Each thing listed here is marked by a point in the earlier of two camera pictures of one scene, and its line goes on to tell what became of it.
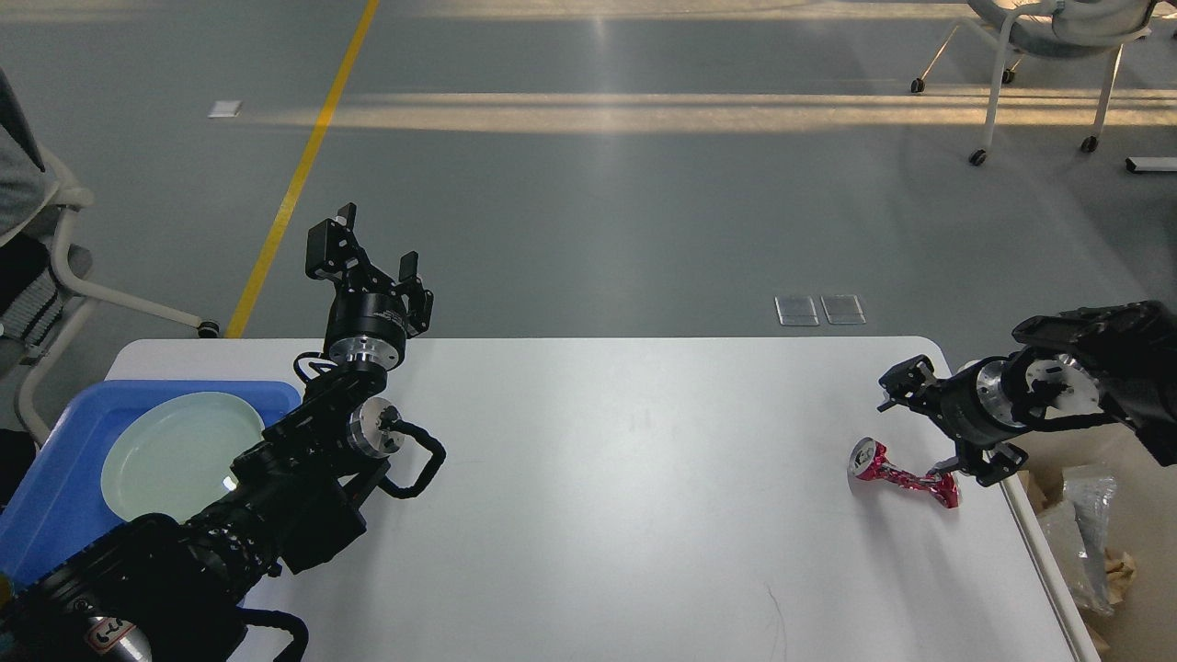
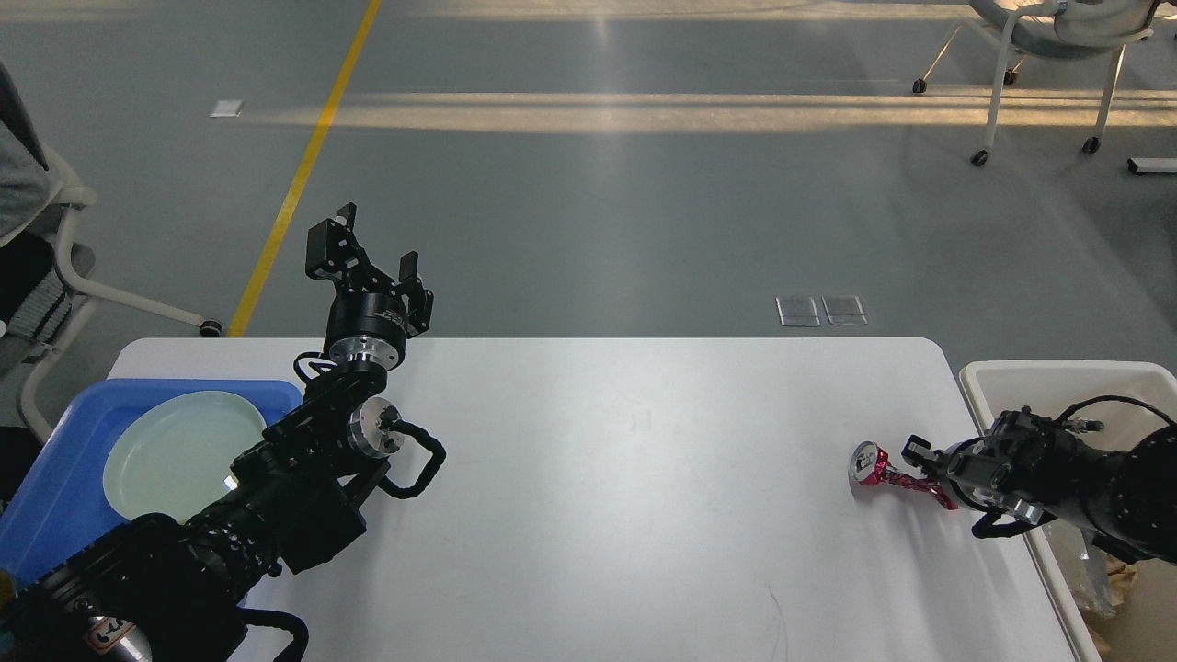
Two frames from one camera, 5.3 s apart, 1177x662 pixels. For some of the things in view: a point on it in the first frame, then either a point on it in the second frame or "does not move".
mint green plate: x=172 y=454 does not move
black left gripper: x=366 y=330 does not move
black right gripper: x=977 y=405 → x=942 y=462
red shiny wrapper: x=868 y=461 does not move
